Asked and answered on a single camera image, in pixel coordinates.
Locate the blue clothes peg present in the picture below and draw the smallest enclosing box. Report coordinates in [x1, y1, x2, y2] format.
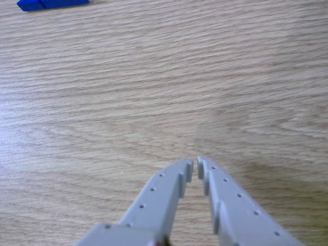
[16, 0, 90, 12]

